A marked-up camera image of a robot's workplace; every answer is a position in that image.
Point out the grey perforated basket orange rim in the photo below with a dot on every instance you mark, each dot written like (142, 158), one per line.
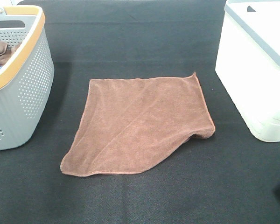
(26, 78)

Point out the black table cloth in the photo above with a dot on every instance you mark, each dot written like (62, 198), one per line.
(229, 178)

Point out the brown towel in basket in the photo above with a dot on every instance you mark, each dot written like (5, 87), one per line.
(6, 52)

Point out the white basket grey rim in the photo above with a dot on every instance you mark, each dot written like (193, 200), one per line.
(248, 63)

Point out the brown towel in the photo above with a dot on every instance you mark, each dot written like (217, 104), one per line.
(6, 52)
(131, 125)

